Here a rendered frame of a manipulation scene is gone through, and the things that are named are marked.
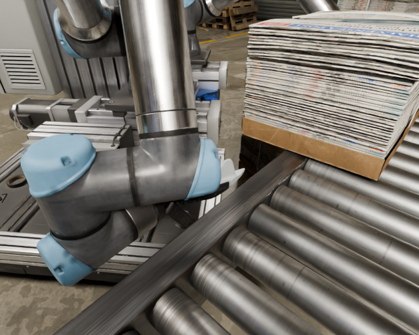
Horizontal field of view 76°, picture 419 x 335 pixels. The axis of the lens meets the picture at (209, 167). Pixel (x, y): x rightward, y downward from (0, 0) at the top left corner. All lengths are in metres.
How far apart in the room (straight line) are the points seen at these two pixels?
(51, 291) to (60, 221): 1.09
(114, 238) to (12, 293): 1.14
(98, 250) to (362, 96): 0.45
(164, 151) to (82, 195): 0.10
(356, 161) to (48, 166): 0.46
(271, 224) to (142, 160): 0.21
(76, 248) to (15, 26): 0.82
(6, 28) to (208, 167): 0.90
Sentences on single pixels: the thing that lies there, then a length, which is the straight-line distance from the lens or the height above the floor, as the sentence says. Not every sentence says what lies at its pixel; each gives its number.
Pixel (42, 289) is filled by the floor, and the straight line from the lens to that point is 1.46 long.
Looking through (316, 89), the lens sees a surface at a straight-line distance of 0.52.
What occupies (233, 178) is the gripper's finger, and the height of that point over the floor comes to 0.78.
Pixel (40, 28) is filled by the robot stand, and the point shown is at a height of 0.96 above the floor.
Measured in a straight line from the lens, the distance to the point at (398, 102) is 0.49.
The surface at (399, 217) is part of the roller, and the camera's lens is 0.51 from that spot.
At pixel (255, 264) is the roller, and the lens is 0.38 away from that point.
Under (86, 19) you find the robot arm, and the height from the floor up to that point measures 1.02.
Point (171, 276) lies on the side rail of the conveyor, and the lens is 0.36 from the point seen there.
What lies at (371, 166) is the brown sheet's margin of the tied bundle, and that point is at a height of 0.83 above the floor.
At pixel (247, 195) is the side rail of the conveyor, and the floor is 0.80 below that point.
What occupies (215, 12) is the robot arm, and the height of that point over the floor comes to 0.97.
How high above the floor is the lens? 1.10
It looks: 35 degrees down
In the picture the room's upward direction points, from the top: straight up
